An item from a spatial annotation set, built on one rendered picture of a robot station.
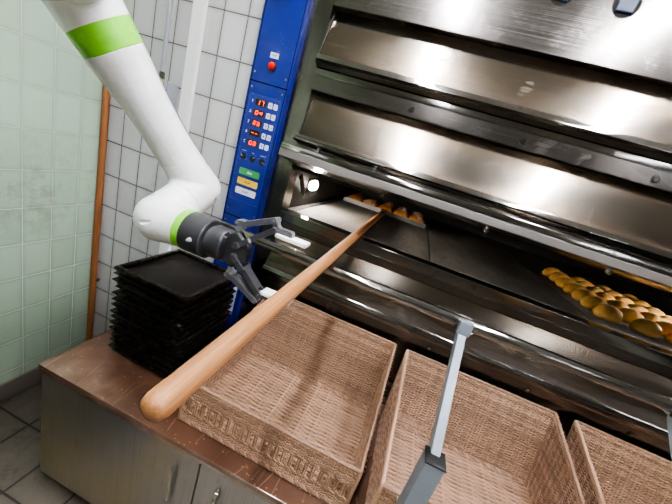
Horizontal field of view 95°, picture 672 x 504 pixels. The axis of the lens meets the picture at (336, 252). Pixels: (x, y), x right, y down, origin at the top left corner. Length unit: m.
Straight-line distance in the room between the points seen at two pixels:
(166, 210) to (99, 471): 0.96
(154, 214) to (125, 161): 0.96
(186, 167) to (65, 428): 0.98
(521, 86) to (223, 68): 1.03
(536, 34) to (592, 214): 0.55
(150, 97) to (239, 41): 0.67
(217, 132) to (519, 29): 1.07
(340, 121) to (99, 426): 1.26
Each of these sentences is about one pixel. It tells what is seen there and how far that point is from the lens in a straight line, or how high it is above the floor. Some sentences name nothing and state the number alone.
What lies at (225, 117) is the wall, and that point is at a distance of 1.38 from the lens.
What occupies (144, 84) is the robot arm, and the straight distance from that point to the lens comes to 0.79.
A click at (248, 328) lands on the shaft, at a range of 0.44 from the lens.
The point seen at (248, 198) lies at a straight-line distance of 1.28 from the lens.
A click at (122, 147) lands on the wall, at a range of 1.72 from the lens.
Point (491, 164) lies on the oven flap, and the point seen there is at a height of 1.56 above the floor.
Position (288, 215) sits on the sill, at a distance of 1.24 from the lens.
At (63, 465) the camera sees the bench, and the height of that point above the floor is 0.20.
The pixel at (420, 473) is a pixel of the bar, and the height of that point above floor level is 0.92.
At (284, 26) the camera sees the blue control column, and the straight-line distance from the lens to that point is 1.30.
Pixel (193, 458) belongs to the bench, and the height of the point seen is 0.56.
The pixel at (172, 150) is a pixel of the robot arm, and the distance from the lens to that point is 0.82.
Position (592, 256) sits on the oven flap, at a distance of 1.10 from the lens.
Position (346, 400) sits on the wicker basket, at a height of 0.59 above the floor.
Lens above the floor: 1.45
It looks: 17 degrees down
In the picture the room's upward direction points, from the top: 18 degrees clockwise
